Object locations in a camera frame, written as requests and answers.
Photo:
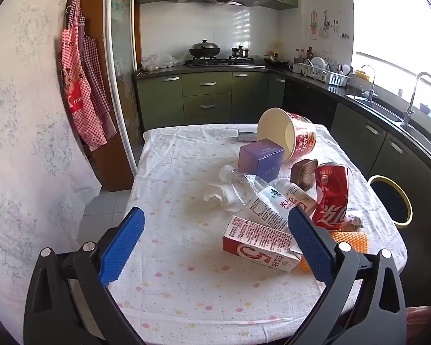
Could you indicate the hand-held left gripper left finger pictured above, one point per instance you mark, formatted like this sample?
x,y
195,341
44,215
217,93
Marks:
x,y
124,244

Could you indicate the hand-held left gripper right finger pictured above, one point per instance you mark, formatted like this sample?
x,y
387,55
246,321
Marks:
x,y
309,244

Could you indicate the orange scrubbing sponge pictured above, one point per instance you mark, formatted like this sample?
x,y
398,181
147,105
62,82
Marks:
x,y
352,240

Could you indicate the red soda can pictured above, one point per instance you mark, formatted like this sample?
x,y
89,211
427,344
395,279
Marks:
x,y
332,201

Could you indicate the white supplement bottle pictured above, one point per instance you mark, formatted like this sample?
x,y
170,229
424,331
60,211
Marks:
x,y
298,196

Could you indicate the red and white carton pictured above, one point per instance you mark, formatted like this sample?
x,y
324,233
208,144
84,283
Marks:
x,y
258,240

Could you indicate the clear plastic cup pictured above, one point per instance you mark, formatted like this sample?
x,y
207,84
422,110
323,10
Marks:
x,y
355,219

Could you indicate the clear plastic water bottle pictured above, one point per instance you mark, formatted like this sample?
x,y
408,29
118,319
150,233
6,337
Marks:
x,y
258,201

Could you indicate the brown ridged lid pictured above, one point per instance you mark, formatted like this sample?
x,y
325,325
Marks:
x,y
303,176

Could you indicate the yellow-rimmed dark bin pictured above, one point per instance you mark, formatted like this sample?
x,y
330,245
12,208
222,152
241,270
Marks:
x,y
388,201

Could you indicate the purple cardboard box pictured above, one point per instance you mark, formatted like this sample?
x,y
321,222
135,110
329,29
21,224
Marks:
x,y
258,158

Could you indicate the red paper noodle bowl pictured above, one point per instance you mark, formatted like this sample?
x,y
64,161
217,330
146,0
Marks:
x,y
298,136

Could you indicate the silver toothpaste tube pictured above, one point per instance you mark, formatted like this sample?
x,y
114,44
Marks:
x,y
246,136

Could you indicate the white dotted tablecloth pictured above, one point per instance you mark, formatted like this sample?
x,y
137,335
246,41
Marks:
x,y
186,187

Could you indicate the crumpled white tissue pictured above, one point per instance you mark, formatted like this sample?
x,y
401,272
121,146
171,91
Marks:
x,y
215,194

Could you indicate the steel kitchen sink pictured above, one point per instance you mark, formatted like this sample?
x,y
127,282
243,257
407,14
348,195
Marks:
x,y
384,109

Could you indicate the black kitchen countertop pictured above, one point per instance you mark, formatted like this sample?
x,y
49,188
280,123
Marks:
x,y
332,91

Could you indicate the small chrome faucet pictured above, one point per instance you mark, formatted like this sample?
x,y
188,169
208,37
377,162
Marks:
x,y
371,86

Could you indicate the tall chrome faucet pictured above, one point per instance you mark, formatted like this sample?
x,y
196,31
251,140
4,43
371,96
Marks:
x,y
411,107

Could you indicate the green base cabinets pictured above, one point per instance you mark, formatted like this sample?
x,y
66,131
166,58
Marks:
x,y
206,93

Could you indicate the white dish rack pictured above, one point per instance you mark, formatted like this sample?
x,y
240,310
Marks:
x,y
323,72

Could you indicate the dark red checked apron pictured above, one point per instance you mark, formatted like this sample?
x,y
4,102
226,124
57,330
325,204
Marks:
x,y
95,72

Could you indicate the yellow container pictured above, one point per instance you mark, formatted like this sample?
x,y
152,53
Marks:
x,y
361,75

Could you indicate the blue bowl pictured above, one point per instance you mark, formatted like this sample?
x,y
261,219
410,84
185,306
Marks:
x,y
426,108

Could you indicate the black frying pan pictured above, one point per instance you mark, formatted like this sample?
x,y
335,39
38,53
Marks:
x,y
276,61

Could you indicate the clear plastic bag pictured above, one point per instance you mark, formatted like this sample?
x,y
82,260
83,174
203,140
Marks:
x,y
161,61

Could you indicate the group of condiment bottles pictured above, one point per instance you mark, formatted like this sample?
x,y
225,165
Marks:
x,y
303,54

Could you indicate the black gas stove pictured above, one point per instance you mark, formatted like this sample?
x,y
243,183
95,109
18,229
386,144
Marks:
x,y
222,61

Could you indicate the small steel pot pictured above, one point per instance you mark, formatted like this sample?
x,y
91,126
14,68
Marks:
x,y
240,52

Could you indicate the black wok with lid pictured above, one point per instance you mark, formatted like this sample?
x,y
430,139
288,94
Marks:
x,y
204,48

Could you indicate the hanging kitchen utensils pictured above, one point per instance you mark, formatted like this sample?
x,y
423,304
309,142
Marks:
x,y
323,28

